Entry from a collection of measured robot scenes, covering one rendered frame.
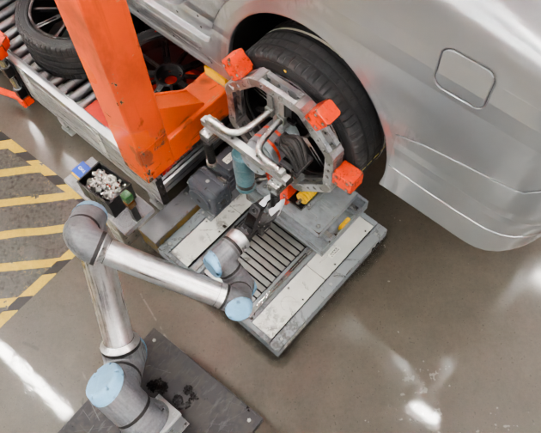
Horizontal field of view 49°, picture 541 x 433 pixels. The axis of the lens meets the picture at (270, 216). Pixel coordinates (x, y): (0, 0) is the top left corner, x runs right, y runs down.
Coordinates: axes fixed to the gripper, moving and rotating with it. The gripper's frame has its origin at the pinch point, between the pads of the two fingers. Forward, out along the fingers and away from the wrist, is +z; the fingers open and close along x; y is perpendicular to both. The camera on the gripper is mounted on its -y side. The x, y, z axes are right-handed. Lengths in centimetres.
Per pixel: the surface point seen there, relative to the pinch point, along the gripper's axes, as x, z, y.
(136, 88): -60, -9, -23
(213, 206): -40, -2, 50
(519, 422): 120, 19, 83
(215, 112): -60, 25, 23
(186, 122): -61, 9, 15
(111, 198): -65, -35, 28
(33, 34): -176, 5, 32
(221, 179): -44, 8, 43
